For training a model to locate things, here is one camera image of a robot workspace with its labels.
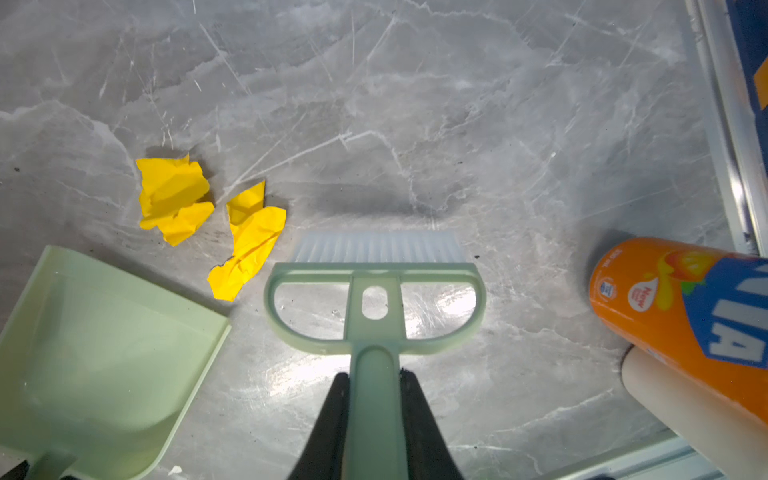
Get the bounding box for green hand brush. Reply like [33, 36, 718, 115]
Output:
[264, 230, 487, 479]

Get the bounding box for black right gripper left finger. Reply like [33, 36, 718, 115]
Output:
[289, 372, 350, 480]

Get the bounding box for small yellow paper scrap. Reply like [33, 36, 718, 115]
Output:
[208, 181, 287, 302]

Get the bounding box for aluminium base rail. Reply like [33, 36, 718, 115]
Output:
[540, 430, 726, 480]

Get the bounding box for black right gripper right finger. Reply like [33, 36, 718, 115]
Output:
[400, 369, 464, 480]

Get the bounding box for white bottle green cap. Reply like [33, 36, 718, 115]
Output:
[621, 347, 767, 479]

